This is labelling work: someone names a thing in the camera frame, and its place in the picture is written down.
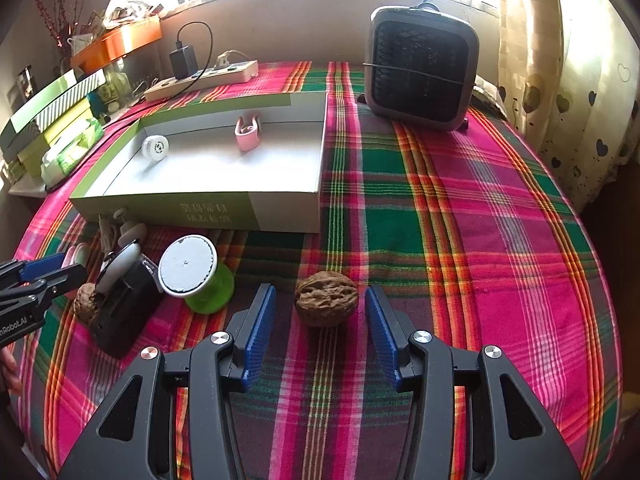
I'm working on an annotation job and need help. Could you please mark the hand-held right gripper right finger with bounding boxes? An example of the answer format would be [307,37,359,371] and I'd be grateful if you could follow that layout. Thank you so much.
[364,285,583,480]

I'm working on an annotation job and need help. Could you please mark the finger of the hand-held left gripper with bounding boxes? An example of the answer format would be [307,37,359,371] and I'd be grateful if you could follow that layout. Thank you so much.
[0,254,68,287]
[0,264,87,312]

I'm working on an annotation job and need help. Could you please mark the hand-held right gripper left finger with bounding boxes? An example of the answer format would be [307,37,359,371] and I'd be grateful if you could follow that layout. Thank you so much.
[59,282,279,480]

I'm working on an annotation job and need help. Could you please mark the pink clip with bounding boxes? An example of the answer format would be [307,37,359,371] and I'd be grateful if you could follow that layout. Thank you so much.
[61,242,91,271]
[234,114,262,152]

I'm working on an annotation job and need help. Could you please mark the brown walnut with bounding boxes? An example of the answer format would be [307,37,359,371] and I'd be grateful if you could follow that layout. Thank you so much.
[294,270,360,328]
[73,282,103,328]

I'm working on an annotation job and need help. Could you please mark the white oval case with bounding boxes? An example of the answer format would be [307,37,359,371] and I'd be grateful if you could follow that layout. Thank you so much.
[95,242,141,293]

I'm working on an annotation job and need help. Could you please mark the green spool with white top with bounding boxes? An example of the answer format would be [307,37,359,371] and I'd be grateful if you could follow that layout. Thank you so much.
[158,235,236,315]

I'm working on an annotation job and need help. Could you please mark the black battery charger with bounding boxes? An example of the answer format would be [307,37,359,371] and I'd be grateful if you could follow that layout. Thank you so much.
[90,255,163,359]

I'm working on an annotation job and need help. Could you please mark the white knob hook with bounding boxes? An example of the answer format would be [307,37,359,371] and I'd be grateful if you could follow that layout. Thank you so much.
[112,210,148,246]

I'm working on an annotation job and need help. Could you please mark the green and white cardboard box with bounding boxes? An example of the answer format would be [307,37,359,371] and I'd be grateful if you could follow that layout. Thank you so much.
[68,91,328,235]

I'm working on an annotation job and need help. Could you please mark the white round cap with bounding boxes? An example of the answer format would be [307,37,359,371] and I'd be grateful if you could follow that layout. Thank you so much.
[141,133,171,161]

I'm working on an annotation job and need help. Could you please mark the person's left hand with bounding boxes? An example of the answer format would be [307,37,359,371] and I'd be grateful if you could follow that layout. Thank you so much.
[0,347,23,396]

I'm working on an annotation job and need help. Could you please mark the green wet wipes packet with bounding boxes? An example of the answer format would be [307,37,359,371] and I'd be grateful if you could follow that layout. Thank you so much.
[40,119,106,186]

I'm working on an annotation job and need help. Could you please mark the light green box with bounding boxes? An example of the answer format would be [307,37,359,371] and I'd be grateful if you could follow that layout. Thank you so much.
[0,100,93,181]

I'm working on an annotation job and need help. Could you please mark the green striped flat box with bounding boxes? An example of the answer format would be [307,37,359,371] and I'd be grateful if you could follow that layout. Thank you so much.
[0,69,107,146]

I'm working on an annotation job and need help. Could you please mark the green label jar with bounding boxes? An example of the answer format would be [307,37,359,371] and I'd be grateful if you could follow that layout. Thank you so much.
[97,67,133,111]

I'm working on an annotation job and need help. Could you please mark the orange box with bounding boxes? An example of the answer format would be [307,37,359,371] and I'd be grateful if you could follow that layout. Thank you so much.
[70,16,163,73]

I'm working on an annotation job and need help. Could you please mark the black power adapter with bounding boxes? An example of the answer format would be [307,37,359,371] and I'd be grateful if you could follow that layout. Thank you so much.
[169,45,197,80]

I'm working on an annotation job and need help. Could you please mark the red flower branches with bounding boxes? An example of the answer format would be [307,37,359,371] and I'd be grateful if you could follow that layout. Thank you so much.
[32,0,83,56]

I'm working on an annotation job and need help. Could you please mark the white power strip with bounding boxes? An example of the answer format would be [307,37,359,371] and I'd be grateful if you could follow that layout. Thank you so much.
[144,59,259,102]

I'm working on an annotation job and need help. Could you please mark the grey space heater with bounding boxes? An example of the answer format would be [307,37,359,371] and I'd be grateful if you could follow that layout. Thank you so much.
[361,5,479,133]

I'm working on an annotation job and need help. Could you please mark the white plastic bag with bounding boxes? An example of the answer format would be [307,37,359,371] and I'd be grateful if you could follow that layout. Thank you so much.
[103,0,156,28]

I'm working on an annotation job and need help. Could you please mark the heart print curtain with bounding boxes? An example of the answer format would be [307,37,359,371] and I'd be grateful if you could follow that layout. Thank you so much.
[497,0,640,211]

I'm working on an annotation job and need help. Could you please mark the black charger with cable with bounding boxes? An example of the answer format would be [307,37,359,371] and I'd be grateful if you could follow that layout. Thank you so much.
[176,21,215,93]

